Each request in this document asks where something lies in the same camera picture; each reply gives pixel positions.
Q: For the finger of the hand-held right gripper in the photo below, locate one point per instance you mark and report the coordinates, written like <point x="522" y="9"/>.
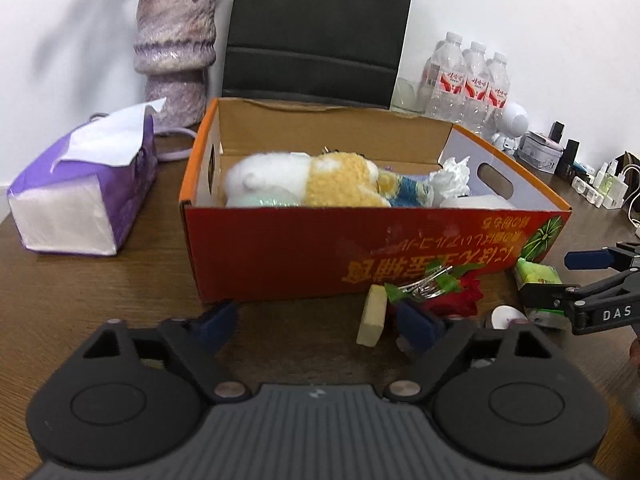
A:
<point x="545" y="294"/>
<point x="587" y="259"/>

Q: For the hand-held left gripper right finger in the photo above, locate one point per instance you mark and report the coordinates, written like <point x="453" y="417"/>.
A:
<point x="417" y="322"/>

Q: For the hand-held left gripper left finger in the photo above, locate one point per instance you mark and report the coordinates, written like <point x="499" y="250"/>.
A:
<point x="219" y="319"/>

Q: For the green tissue pack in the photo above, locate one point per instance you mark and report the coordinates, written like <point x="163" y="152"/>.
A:
<point x="537" y="275"/>

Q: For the beige eraser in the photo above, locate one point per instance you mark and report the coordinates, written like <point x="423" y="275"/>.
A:
<point x="372" y="317"/>

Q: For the red artificial rose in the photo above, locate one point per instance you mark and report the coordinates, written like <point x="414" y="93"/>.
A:
<point x="460" y="295"/>

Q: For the red cardboard box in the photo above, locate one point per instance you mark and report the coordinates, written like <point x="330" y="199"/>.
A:
<point x="280" y="255"/>

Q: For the white tissue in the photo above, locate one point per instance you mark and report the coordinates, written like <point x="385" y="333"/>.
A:
<point x="450" y="180"/>

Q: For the person's right hand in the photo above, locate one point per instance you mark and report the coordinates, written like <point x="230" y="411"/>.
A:
<point x="635" y="350"/>

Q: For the white flat disc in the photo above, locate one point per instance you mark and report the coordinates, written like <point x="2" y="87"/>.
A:
<point x="502" y="316"/>

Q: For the small white box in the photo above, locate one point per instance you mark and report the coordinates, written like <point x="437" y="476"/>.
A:
<point x="581" y="184"/>

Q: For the tall black box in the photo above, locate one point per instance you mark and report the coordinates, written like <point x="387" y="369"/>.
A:
<point x="569" y="157"/>

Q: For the printed tin box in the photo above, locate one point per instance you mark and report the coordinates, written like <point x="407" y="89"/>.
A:
<point x="537" y="152"/>

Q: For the slim black box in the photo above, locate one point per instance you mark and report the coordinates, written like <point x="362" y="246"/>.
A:
<point x="556" y="131"/>

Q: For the white robot figure speaker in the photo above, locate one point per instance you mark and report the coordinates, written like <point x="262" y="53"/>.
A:
<point x="515" y="120"/>

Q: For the white and yellow plush toy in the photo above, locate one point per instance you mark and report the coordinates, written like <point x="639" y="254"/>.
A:
<point x="340" y="180"/>

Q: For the red label water bottle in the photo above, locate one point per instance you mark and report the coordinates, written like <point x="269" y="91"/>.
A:
<point x="442" y="80"/>
<point x="475" y="90"/>
<point x="496" y="95"/>

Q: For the purple tissue pack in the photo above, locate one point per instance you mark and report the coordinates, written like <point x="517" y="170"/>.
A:
<point x="60" y="210"/>

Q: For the glass cup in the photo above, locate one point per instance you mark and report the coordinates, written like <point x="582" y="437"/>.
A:
<point x="407" y="95"/>

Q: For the purple ceramic vase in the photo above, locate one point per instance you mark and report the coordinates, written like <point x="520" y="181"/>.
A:
<point x="175" y="50"/>

